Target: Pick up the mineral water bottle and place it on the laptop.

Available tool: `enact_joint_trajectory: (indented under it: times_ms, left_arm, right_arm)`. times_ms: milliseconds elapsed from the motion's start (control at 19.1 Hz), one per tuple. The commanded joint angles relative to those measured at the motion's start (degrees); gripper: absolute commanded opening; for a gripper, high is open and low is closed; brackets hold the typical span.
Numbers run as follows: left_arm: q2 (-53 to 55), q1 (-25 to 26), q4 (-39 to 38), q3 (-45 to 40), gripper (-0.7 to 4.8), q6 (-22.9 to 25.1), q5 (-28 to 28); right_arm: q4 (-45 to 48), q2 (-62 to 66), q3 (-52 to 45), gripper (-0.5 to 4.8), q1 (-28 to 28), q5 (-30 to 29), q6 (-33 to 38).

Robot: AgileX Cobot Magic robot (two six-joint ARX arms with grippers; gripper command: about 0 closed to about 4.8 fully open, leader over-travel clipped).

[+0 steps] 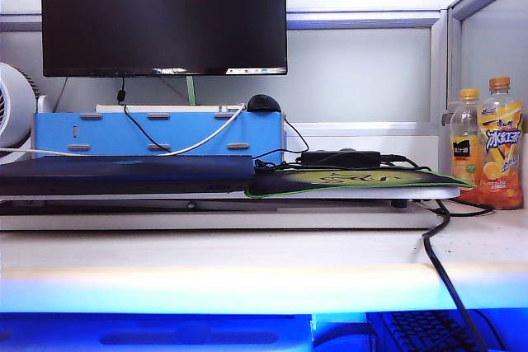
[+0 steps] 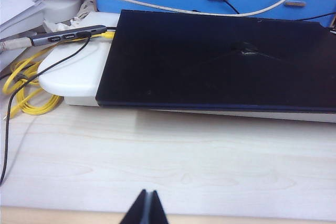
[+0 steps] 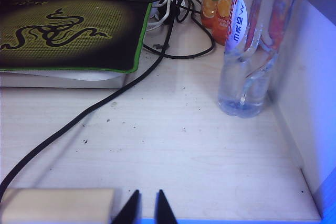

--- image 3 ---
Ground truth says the beige block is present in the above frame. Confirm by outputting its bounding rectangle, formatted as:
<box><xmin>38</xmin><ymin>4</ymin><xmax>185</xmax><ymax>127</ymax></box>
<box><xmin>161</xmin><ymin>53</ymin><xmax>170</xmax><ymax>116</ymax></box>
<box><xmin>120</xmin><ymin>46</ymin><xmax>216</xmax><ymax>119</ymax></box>
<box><xmin>0</xmin><ymin>188</ymin><xmax>117</xmax><ymax>224</ymax></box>

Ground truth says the thick black cable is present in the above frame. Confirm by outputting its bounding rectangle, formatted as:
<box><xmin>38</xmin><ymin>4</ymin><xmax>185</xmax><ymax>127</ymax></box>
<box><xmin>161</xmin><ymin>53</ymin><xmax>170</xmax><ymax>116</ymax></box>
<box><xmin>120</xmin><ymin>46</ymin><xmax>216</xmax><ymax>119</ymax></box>
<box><xmin>0</xmin><ymin>0</ymin><xmax>176</xmax><ymax>196</ymax></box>

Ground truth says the grey cubicle partition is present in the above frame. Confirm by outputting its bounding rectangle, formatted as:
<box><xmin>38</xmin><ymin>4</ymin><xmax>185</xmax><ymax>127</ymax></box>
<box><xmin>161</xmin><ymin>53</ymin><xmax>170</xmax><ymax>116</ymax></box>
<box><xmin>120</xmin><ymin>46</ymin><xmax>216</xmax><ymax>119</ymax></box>
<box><xmin>271</xmin><ymin>0</ymin><xmax>336</xmax><ymax>219</ymax></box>

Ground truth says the thin black adapter cable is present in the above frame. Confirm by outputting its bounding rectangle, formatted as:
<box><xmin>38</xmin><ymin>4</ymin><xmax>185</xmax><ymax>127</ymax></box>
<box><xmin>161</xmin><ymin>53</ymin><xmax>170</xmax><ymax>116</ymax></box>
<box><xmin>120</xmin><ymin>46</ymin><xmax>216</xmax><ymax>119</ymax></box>
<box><xmin>143</xmin><ymin>0</ymin><xmax>217</xmax><ymax>60</ymax></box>

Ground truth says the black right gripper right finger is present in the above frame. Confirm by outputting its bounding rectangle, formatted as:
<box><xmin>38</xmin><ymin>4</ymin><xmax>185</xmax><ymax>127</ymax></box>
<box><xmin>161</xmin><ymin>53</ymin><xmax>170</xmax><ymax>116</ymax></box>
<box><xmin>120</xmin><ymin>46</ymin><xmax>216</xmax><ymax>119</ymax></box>
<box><xmin>156</xmin><ymin>189</ymin><xmax>179</xmax><ymax>224</ymax></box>

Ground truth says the black green snake-logo mouse pad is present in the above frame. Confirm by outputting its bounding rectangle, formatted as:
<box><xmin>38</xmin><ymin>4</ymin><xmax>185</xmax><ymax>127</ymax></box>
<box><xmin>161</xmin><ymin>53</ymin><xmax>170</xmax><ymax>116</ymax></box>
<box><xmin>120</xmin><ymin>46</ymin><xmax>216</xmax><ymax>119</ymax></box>
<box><xmin>0</xmin><ymin>0</ymin><xmax>155</xmax><ymax>74</ymax></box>

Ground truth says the orange juice bottle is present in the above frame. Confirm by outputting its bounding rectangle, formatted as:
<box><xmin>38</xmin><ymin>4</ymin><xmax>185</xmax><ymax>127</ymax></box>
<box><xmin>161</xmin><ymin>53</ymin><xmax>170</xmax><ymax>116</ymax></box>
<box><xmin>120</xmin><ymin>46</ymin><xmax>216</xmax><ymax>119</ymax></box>
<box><xmin>200</xmin><ymin>0</ymin><xmax>235</xmax><ymax>47</ymax></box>

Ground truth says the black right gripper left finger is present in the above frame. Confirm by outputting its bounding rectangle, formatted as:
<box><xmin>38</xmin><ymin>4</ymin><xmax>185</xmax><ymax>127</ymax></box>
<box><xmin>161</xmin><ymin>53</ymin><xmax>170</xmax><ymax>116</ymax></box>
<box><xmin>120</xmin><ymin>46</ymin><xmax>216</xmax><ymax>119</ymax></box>
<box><xmin>111</xmin><ymin>189</ymin><xmax>140</xmax><ymax>224</ymax></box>

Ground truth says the white cable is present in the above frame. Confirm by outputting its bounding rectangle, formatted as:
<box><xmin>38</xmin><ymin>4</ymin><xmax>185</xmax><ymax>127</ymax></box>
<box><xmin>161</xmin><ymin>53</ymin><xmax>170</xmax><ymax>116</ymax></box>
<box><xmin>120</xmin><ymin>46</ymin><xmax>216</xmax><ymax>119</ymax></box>
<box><xmin>145</xmin><ymin>0</ymin><xmax>174</xmax><ymax>32</ymax></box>

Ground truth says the clear mineral water bottle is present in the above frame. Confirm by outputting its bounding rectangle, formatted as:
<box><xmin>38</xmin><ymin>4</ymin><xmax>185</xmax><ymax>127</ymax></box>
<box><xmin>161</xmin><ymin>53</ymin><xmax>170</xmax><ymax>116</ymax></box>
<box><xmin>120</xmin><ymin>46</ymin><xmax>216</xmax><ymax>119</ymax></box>
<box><xmin>217</xmin><ymin>0</ymin><xmax>301</xmax><ymax>119</ymax></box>

